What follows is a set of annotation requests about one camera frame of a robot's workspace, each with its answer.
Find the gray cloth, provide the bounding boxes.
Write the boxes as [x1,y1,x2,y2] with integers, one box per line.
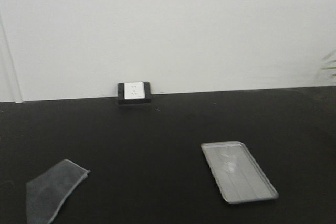
[26,159,90,223]

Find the gray metal tray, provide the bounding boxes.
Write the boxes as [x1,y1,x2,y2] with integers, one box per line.
[201,141,279,204]

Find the white power socket black housing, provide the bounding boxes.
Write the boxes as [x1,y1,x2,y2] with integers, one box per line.
[117,82,152,105]

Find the green plant leaves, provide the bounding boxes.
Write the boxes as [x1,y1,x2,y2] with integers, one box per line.
[321,49,336,79]

